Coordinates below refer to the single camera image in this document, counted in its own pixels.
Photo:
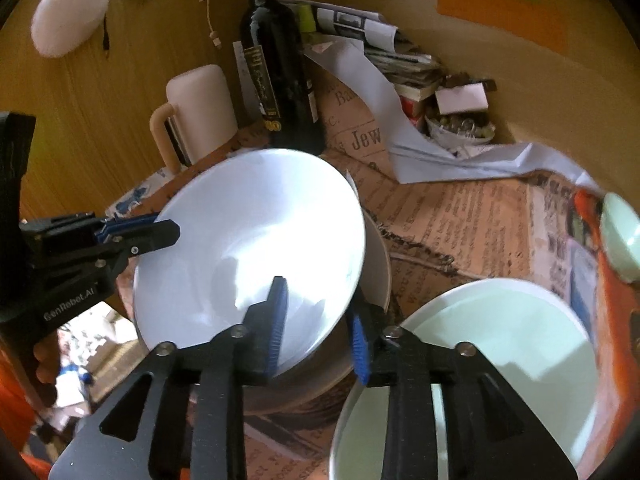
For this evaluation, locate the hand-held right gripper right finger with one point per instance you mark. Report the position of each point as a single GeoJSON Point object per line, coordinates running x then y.
{"type": "Point", "coordinates": [358, 347]}

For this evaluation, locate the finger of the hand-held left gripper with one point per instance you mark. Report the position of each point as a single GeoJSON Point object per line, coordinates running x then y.
{"type": "Point", "coordinates": [127, 222]}
{"type": "Point", "coordinates": [150, 237]}

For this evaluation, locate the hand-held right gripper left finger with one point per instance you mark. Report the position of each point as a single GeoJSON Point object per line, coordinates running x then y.
{"type": "Point", "coordinates": [277, 322]}

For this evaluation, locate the beige plate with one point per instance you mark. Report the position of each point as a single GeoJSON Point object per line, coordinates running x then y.
{"type": "Point", "coordinates": [372, 270]}

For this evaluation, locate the white plate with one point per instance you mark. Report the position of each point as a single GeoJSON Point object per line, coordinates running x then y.
{"type": "Point", "coordinates": [250, 240]}

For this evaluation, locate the large pale green bowl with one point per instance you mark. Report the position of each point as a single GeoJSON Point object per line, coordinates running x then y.
{"type": "Point", "coordinates": [500, 360]}

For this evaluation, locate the person's left hand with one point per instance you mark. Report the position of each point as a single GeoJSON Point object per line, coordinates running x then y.
{"type": "Point", "coordinates": [46, 370]}

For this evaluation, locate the blue cartoon card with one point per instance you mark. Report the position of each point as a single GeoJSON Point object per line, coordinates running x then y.
{"type": "Point", "coordinates": [132, 200]}

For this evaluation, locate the pink mug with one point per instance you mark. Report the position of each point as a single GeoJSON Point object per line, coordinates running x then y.
{"type": "Point", "coordinates": [202, 110]}

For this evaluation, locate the brown newsprint paper mat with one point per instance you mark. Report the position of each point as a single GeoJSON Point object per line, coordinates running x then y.
{"type": "Point", "coordinates": [475, 240]}

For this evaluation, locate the dark wine bottle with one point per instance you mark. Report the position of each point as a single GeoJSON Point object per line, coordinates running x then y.
{"type": "Point", "coordinates": [272, 75]}

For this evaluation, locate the white fluffy brush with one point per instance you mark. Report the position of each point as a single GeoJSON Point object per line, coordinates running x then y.
{"type": "Point", "coordinates": [70, 7]}

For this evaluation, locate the colourful orange newspaper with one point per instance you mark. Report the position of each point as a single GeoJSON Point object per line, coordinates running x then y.
{"type": "Point", "coordinates": [582, 260]}

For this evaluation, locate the small bowl of clips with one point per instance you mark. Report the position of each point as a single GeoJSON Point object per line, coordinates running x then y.
{"type": "Point", "coordinates": [460, 127]}

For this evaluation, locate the white paper sheet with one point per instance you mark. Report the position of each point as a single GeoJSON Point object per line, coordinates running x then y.
{"type": "Point", "coordinates": [380, 100]}

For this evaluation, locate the white note card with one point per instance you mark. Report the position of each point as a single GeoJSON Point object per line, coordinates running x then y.
{"type": "Point", "coordinates": [460, 96]}

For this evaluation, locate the small pale green bowl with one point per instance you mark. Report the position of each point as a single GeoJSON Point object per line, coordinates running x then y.
{"type": "Point", "coordinates": [622, 240]}

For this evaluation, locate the stack of newspapers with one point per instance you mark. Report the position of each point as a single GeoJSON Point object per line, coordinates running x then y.
{"type": "Point", "coordinates": [405, 60]}

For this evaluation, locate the orange sticky note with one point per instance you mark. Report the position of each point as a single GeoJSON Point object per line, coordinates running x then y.
{"type": "Point", "coordinates": [500, 12]}

